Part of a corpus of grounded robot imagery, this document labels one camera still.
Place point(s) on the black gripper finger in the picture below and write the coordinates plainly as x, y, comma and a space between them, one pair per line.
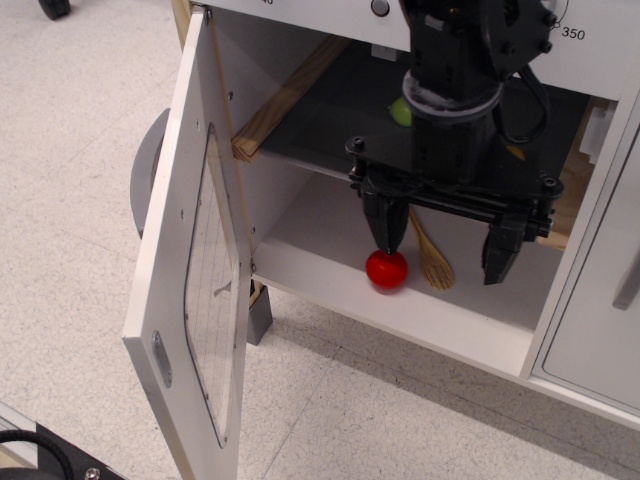
502, 246
386, 209

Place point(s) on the green toy fruit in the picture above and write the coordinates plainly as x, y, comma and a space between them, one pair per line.
400, 112

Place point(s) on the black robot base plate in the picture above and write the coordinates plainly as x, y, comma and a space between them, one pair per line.
55, 458

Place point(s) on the red toy tomato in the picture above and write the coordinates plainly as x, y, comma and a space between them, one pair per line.
387, 273

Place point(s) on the grey round button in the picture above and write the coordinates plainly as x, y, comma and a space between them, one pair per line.
380, 8

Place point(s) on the yellow toy lemon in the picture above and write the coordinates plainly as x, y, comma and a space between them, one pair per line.
516, 152

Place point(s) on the black oven shelf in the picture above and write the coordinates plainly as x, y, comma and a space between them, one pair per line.
352, 97

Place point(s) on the grey cabinet leg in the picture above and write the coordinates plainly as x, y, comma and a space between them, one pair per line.
260, 316

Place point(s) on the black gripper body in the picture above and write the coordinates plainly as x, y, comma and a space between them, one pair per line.
459, 158

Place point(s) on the white oven door with window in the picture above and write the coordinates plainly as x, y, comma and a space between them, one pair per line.
186, 325

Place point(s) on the grey right door handle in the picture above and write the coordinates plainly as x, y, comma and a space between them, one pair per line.
628, 287

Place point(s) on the white toy kitchen cabinet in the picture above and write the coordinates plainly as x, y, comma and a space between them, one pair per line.
308, 233

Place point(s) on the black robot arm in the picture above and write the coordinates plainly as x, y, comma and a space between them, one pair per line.
459, 47

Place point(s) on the black wheel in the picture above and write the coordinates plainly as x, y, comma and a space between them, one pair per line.
55, 9

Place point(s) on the white right cabinet door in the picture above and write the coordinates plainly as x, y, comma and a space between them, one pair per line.
593, 348

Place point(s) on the grey oven door handle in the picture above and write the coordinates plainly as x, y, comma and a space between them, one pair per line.
144, 170

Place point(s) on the wooden slotted spatula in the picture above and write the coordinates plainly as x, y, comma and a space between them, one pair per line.
434, 266

